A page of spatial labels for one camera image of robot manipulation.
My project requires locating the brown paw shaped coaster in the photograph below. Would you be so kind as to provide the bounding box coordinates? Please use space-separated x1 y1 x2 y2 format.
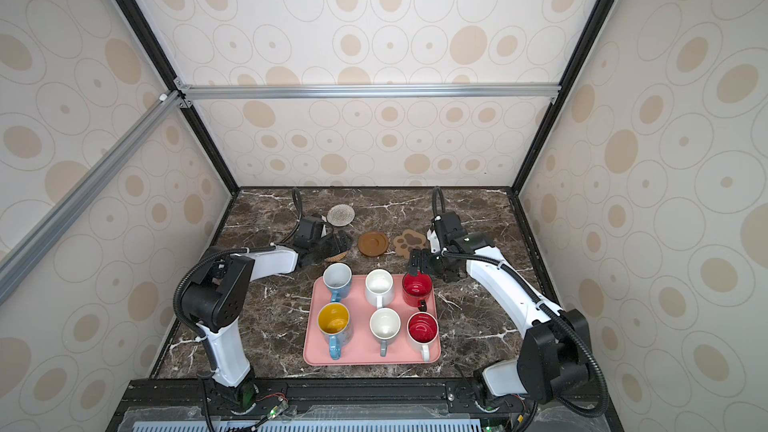
393 229 429 259

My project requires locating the pink rectangular tray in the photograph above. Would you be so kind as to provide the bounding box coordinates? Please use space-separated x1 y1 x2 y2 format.
303 274 423 366

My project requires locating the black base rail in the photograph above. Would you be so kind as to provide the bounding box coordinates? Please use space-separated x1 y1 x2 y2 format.
107 377 622 431

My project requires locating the white mug rear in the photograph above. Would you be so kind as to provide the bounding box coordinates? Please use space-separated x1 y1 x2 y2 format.
365 269 395 309

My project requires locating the left black frame post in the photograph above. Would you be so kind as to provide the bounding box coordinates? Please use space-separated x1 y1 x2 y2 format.
115 0 240 196

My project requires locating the dark red mug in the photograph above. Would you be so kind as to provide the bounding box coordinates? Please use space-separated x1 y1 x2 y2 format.
402 273 433 312

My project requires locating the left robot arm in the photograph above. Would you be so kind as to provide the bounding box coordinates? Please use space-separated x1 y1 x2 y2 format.
172 188 352 409

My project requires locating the left diagonal aluminium bar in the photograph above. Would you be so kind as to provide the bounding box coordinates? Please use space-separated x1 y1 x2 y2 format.
1 90 182 301

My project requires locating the black frame post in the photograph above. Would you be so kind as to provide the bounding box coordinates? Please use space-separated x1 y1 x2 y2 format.
511 0 638 196
115 0 240 196

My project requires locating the multicolour woven round coaster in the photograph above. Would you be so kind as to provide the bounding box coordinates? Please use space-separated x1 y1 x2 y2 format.
327 204 355 227

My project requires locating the white mug front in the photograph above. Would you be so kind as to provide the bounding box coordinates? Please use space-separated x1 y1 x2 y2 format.
369 307 401 357

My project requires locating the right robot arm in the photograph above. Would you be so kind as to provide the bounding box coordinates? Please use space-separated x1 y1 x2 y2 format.
407 188 610 418

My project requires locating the right black frame post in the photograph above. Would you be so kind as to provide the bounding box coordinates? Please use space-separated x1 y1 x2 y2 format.
511 0 638 196

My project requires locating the woven rattan round coaster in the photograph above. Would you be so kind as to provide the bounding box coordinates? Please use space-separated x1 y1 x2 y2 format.
324 251 348 263

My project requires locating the white mug red inside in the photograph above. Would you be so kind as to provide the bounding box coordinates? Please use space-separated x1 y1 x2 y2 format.
406 312 439 363

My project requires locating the horizontal aluminium frame bar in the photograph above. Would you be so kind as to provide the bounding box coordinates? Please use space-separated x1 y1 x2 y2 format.
180 82 561 100

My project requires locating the blue floral mug white inside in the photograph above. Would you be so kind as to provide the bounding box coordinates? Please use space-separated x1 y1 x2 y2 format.
322 263 353 302

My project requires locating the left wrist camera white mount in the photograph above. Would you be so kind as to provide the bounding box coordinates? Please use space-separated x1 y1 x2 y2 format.
293 216 326 249

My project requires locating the blue mug yellow inside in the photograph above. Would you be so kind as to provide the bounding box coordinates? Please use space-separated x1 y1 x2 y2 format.
317 302 354 360

